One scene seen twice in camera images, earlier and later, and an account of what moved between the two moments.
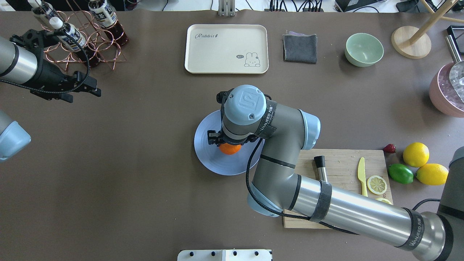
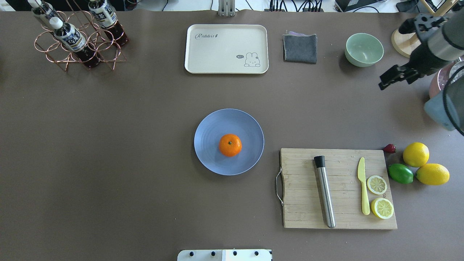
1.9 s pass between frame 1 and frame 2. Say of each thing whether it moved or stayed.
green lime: stayed
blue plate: stayed
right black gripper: moved
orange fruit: stayed
